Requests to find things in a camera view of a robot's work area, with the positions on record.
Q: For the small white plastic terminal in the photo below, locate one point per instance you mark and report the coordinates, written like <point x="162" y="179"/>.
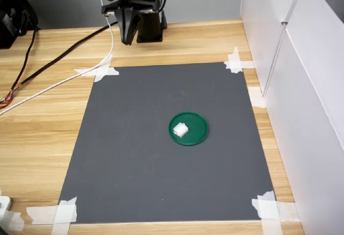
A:
<point x="180" y="130"/>

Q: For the round green lid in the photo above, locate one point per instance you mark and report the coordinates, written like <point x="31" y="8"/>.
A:
<point x="197" y="130"/>

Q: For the white masking tape patch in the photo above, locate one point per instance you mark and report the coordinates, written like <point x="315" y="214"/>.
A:
<point x="12" y="220"/>
<point x="256" y="98"/>
<point x="103" y="72"/>
<point x="268" y="209"/>
<point x="64" y="213"/>
<point x="236" y="65"/>

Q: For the black equipment box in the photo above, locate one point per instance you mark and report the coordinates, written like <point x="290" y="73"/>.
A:
<point x="13" y="11"/>

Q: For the white partition panel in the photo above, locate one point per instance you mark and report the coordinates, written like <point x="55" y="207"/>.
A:
<point x="309" y="124"/>
<point x="258" y="17"/>

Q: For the dark grey mat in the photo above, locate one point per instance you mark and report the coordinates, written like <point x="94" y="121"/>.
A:
<point x="134" y="165"/>

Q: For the small white bracket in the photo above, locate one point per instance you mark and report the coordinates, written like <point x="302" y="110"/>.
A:
<point x="4" y="205"/>

